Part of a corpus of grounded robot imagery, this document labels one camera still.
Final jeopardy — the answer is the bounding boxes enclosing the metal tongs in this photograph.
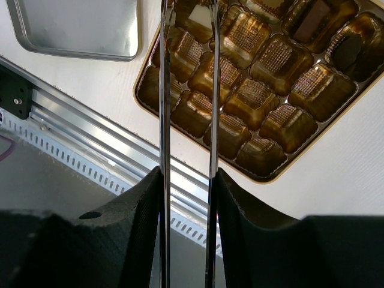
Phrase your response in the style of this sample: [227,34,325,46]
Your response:
[158,1,221,287]

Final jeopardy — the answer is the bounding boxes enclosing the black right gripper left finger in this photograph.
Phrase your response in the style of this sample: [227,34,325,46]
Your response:
[1,167,162,287]

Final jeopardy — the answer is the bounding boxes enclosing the dark leaf chocolate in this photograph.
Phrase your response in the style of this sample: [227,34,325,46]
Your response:
[333,34,362,71]

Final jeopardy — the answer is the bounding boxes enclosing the milk square chocolate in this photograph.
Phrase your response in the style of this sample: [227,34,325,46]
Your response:
[292,0,331,43]

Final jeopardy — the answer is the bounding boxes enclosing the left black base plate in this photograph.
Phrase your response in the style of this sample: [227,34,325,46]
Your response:
[0,66,34,120]

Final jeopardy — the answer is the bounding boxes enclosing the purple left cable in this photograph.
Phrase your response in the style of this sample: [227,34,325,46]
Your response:
[0,134,17,163]

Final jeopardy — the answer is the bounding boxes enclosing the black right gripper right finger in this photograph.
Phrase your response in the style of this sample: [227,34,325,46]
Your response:
[217,169,383,287]

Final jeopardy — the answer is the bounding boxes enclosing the gold chocolate tin box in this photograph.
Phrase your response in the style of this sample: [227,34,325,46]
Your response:
[133,0,384,184]

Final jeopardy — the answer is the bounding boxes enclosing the silver tin lid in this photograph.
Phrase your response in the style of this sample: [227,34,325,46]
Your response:
[7,0,139,62]

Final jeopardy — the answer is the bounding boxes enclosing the aluminium front rail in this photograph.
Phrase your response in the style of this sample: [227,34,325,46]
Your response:
[1,59,208,246]

